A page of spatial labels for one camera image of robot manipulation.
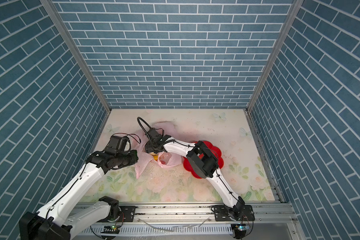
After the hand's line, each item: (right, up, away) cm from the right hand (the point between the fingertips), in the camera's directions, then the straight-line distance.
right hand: (148, 146), depth 96 cm
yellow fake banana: (+7, -4, -13) cm, 16 cm away
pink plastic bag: (+11, -8, -5) cm, 14 cm away
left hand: (0, -4, -16) cm, 17 cm away
